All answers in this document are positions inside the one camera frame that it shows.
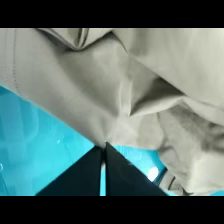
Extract beige shirt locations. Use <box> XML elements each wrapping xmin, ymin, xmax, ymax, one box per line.
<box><xmin>0</xmin><ymin>28</ymin><xmax>224</xmax><ymax>196</ymax></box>

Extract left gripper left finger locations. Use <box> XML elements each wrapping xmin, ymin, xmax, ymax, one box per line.
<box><xmin>35</xmin><ymin>145</ymin><xmax>103</xmax><ymax>197</ymax></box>

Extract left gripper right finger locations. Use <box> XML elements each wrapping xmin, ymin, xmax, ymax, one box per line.
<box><xmin>104</xmin><ymin>141</ymin><xmax>168</xmax><ymax>197</ymax></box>

